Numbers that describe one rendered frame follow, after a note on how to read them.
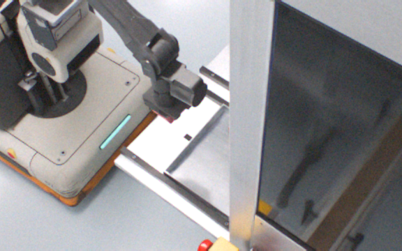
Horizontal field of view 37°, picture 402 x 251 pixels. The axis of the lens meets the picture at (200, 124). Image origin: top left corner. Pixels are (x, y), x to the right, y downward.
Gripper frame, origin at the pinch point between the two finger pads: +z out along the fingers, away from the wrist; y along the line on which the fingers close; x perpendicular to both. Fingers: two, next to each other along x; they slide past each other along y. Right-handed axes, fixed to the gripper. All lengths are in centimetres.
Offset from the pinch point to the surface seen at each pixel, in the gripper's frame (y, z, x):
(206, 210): 15.0, 19.0, -7.1
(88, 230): -47, 107, -14
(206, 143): 2.2, 20.3, 8.9
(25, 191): -81, 106, -19
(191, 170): 4.2, 20.4, -0.1
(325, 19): 42, -72, -12
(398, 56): 50, -72, -12
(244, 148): 31.1, -34.0, -12.0
